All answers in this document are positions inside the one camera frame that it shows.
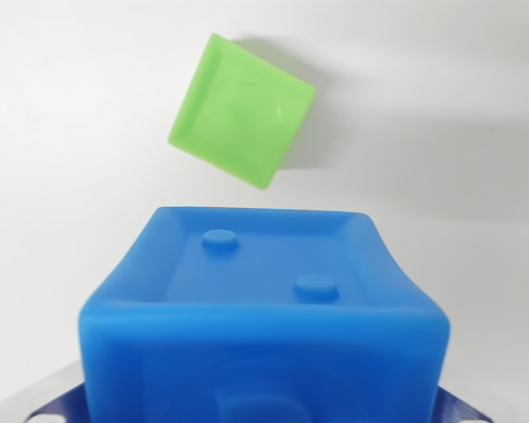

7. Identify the green plastic cube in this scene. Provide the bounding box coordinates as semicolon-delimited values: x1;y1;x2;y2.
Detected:
166;33;317;191

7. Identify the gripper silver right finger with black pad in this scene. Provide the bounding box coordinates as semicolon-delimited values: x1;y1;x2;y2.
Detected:
431;384;493;423

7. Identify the blue plastic cube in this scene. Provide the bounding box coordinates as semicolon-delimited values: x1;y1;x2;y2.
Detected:
78;206;451;423

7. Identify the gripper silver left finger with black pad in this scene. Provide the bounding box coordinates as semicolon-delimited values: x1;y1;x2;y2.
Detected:
24;360;86;423

